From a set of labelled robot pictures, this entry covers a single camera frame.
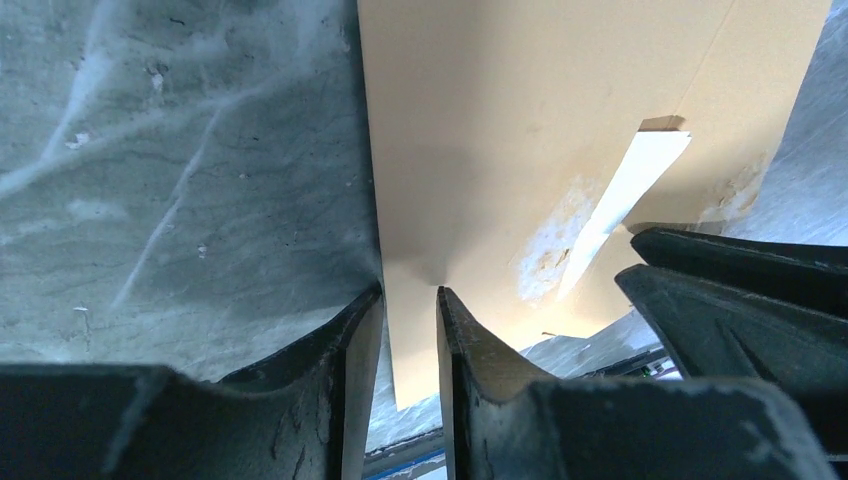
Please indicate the brown paper envelope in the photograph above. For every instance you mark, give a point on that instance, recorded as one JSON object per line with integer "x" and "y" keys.
{"x": 496, "y": 126}

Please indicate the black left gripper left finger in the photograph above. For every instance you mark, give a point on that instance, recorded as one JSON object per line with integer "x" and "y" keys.
{"x": 300, "y": 413}

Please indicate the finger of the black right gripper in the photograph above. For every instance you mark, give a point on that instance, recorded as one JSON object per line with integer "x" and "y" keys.
{"x": 711, "y": 329}
{"x": 811, "y": 276}

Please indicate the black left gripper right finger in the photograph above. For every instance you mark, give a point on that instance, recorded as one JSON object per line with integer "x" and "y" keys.
{"x": 506, "y": 418}

